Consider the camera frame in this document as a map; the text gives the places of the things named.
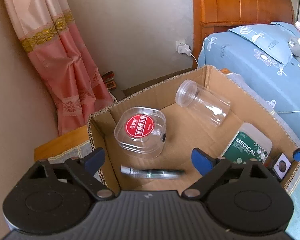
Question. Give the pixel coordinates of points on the white wall charger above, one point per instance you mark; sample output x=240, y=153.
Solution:
x=183, y=48

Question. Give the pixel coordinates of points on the clear case red label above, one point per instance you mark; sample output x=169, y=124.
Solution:
x=141, y=132

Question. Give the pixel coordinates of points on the wooden headboard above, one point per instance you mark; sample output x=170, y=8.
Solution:
x=213, y=16

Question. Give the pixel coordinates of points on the light blue pillow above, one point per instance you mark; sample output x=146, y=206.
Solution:
x=271, y=38

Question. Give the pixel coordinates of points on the black white cube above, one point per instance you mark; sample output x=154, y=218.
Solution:
x=280, y=167

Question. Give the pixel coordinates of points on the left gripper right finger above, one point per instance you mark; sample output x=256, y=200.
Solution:
x=211, y=169

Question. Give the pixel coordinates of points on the brown cardboard box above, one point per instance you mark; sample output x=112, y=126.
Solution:
x=185, y=130

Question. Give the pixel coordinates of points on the correction tape dispenser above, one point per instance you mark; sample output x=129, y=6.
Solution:
x=152, y=173

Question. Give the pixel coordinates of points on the clear plastic jar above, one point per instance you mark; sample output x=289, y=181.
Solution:
x=203, y=102

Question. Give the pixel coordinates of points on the white green medical bottle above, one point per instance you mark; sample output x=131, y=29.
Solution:
x=248, y=143

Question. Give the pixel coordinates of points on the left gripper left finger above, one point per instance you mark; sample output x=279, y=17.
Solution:
x=83, y=170

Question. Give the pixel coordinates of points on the pink curtain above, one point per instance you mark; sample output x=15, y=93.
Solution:
x=50, y=37

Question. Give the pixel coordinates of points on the blue floral bed sheet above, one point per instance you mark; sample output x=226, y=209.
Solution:
x=276, y=86

